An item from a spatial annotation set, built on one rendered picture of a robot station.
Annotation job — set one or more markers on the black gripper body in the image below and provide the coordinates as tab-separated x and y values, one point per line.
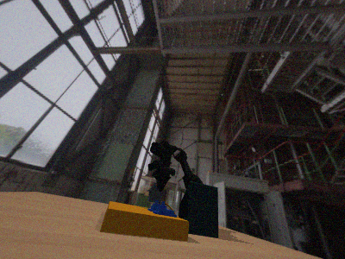
166	170

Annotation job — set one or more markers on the orange flat deck plate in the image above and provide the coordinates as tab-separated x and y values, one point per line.
157	221

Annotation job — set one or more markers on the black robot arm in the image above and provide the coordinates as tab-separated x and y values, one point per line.
165	150

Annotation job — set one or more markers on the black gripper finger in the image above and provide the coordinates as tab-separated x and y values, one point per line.
163	180
158	181

